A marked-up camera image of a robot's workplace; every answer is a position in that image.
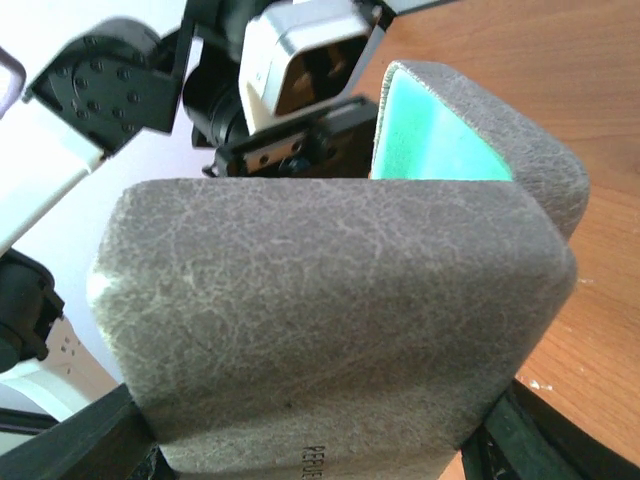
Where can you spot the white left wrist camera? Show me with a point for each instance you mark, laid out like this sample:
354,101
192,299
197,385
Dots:
299,55

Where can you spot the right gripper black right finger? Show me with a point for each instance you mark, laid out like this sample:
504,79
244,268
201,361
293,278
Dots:
523,437

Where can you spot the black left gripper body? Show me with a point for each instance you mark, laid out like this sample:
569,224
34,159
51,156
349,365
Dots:
333,141

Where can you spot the grey leather glasses case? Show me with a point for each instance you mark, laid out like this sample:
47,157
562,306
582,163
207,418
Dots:
344,328

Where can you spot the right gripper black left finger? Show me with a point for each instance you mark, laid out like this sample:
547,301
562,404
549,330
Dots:
109,439

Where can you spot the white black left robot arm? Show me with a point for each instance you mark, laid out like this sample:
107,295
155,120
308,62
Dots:
84,107

